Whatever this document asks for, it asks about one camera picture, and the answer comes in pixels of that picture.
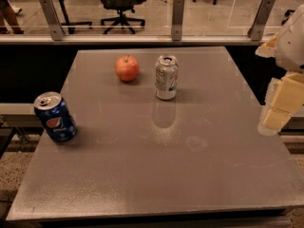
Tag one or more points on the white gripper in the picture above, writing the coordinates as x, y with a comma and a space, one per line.
293, 47

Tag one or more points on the silver 7up can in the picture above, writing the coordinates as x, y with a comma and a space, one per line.
166, 77

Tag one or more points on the blue Pepsi can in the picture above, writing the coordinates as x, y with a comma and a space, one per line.
52, 111

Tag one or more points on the red apple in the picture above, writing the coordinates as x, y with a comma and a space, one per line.
127, 68

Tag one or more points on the black office chair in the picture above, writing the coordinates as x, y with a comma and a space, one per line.
121, 6

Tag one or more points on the black desk leg stand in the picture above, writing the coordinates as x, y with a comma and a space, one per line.
71, 26

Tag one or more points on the person's legs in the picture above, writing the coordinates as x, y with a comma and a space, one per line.
7, 15

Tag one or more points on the right metal railing bracket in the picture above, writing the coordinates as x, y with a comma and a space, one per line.
255, 32

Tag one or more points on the metal railing bracket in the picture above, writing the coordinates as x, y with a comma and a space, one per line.
255, 32
54, 25
177, 20

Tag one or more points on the middle metal railing bracket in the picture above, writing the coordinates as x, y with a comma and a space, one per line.
177, 20

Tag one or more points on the left metal railing bracket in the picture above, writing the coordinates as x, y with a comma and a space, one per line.
54, 25

